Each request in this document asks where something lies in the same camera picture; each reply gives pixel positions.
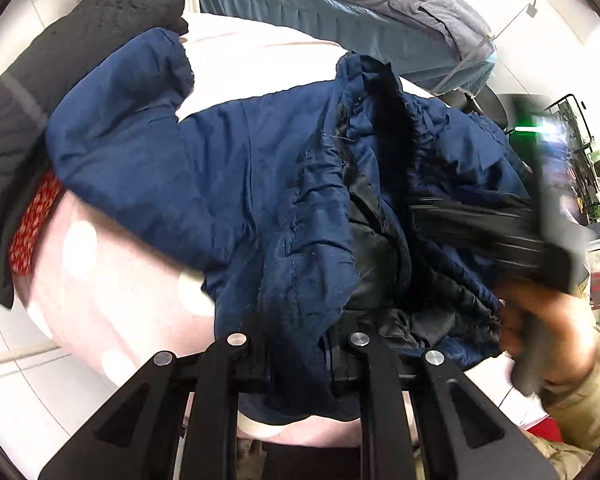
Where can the black knit sweater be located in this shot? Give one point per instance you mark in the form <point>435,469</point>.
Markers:
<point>55,70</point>

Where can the person's right forearm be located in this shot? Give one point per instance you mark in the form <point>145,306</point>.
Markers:
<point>590,410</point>

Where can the red patterned cloth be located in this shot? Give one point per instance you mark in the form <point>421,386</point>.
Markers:
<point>35,220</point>

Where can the pale pink woven blanket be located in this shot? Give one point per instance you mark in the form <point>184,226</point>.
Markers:
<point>260,55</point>

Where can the green machine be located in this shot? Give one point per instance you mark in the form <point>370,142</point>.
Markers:
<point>585,160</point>

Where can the navy padded jacket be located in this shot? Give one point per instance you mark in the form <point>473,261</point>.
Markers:
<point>260,185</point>

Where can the pink dotted blanket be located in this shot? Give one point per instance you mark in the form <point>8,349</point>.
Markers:
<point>105,285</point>

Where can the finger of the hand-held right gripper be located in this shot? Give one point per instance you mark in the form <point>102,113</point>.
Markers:
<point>500,240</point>

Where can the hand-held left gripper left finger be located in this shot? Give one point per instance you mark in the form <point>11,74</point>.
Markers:
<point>230,362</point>

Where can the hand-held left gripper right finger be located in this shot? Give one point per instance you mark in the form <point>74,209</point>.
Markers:
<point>367,362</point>

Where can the person's right hand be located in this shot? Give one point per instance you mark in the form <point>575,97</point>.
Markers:
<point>565,340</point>

